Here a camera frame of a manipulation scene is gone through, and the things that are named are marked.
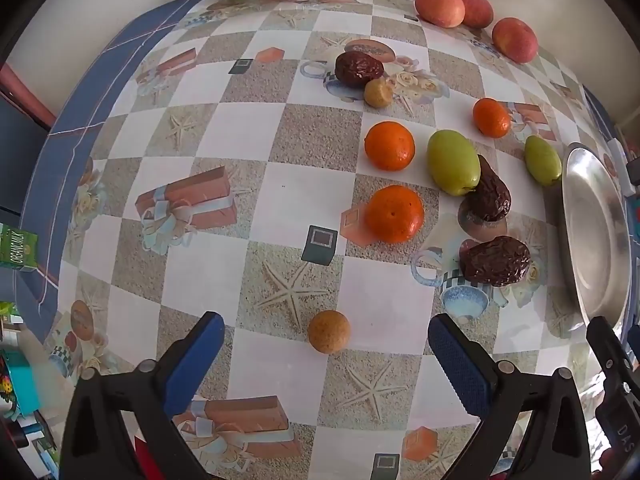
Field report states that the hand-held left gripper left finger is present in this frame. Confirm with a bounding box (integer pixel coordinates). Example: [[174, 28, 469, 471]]
[[59, 311, 226, 480]]

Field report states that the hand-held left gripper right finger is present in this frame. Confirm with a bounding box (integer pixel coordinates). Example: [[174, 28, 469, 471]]
[[427, 313, 593, 480]]

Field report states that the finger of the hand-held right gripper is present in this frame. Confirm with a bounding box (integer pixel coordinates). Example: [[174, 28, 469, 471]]
[[586, 316, 635, 397]]

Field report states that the round metal plate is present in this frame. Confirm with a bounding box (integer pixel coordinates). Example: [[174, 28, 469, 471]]
[[561, 142, 633, 333]]

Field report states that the dried red date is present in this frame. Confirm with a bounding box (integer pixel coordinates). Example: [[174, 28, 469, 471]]
[[334, 51, 385, 88], [459, 236, 532, 288], [470, 154, 513, 222]]

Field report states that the round brown longan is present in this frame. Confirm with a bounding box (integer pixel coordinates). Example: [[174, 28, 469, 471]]
[[307, 310, 349, 354]]

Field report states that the large green jujube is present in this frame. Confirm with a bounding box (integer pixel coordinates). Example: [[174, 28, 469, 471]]
[[426, 129, 482, 197]]

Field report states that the teal box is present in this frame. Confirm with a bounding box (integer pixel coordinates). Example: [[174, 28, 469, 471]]
[[0, 350, 41, 418]]

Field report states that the small green jujube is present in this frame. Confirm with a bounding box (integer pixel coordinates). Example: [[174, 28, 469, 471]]
[[524, 135, 563, 187]]

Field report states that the green carton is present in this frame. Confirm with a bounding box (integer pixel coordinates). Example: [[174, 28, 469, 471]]
[[0, 222, 40, 273]]

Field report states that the printed checkered tablecloth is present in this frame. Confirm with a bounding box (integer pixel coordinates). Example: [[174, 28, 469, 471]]
[[15, 0, 640, 480]]

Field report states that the small mandarin orange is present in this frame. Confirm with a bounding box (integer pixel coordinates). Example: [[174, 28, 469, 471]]
[[472, 98, 512, 139]]

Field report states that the small tan longan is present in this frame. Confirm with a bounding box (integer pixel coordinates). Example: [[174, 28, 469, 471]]
[[363, 78, 394, 109]]

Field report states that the red apple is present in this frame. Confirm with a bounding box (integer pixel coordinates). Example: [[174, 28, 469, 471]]
[[415, 0, 467, 29], [491, 17, 539, 65], [454, 0, 495, 30]]

